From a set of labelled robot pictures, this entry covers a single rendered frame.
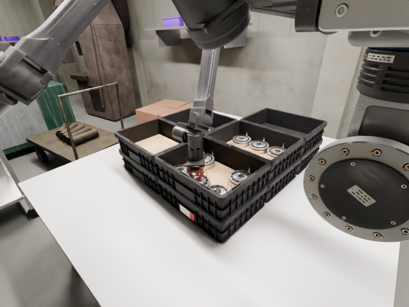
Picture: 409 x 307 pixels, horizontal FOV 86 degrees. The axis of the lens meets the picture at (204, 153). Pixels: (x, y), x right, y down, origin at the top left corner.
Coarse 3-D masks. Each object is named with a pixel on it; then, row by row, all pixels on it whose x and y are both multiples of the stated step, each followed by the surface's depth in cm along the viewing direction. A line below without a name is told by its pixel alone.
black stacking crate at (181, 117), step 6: (180, 114) 147; (186, 114) 151; (174, 120) 145; (180, 120) 149; (186, 120) 152; (216, 120) 142; (222, 120) 138; (228, 120) 134; (216, 126) 144; (204, 132) 140
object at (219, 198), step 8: (184, 144) 103; (224, 144) 102; (168, 152) 97; (240, 152) 95; (160, 160) 91; (264, 160) 88; (168, 168) 87; (176, 168) 85; (264, 168) 83; (184, 176) 80; (256, 176) 80; (192, 184) 78; (200, 184) 76; (240, 184) 75; (248, 184) 78; (208, 192) 73; (216, 192) 72; (232, 192) 72; (216, 200) 71; (224, 200) 70
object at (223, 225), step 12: (168, 192) 99; (264, 192) 91; (180, 204) 92; (192, 204) 84; (252, 204) 88; (264, 204) 97; (204, 216) 80; (240, 216) 85; (252, 216) 91; (204, 228) 86; (216, 228) 80; (228, 228) 80; (216, 240) 81
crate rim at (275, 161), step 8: (240, 120) 128; (224, 128) 120; (264, 128) 117; (208, 136) 110; (296, 136) 106; (296, 144) 99; (248, 152) 94; (288, 152) 95; (272, 160) 88; (280, 160) 91
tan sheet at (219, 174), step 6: (216, 162) 107; (216, 168) 102; (222, 168) 102; (228, 168) 102; (204, 174) 98; (210, 174) 98; (216, 174) 98; (222, 174) 98; (228, 174) 98; (210, 180) 94; (216, 180) 94; (222, 180) 94; (228, 186) 90
